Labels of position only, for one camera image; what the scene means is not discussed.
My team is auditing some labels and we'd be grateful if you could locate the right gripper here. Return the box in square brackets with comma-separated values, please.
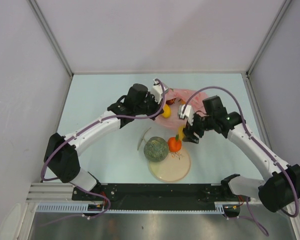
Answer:
[182, 112, 215, 144]

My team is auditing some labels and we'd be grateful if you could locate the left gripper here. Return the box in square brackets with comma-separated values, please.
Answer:
[134, 91, 164, 121]

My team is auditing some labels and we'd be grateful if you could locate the yellow fake fruit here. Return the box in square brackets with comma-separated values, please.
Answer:
[177, 125, 186, 141]

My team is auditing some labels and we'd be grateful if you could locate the yellow fake mango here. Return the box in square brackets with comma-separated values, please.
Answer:
[161, 104, 171, 119]

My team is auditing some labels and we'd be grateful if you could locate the orange fake orange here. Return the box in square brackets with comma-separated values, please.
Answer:
[167, 134, 182, 153]

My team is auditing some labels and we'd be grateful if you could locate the dark red fake apple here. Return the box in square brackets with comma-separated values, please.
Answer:
[166, 98, 176, 106]

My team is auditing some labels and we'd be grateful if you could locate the pink plastic bag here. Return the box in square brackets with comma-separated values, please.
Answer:
[156, 87, 208, 131]

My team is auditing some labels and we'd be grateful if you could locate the green fake melon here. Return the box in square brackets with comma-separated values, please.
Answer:
[137, 127, 170, 163]

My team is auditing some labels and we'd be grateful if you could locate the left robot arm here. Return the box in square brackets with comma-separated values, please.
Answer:
[41, 78, 169, 200]

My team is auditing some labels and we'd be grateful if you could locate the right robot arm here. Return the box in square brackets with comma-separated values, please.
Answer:
[178, 96, 300, 213]

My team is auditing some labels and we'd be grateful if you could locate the fake peach with leaf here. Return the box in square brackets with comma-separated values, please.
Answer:
[179, 99, 186, 105]

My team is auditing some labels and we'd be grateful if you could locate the beige ceramic plate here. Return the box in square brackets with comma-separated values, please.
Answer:
[148, 147, 192, 183]

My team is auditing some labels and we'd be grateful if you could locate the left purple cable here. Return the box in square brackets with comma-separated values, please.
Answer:
[40, 78, 166, 222]

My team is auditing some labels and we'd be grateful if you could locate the purple cable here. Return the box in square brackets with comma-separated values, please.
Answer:
[40, 78, 166, 222]
[181, 86, 300, 237]

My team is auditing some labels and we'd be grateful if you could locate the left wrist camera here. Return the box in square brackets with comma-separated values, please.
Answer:
[150, 78, 169, 104]

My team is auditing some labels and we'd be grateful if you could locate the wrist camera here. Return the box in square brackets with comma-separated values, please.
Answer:
[177, 104, 195, 126]
[150, 78, 169, 104]

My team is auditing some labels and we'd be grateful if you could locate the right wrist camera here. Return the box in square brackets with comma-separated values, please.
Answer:
[177, 104, 195, 126]

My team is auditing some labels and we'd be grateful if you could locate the white cable duct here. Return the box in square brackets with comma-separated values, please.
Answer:
[36, 202, 239, 215]

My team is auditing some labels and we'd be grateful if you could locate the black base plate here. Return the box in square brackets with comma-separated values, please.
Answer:
[72, 183, 251, 213]

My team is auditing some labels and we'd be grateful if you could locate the aluminium frame rail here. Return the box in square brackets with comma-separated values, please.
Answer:
[26, 183, 298, 204]

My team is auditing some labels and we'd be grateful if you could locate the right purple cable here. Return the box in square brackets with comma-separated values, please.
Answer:
[181, 86, 300, 237]

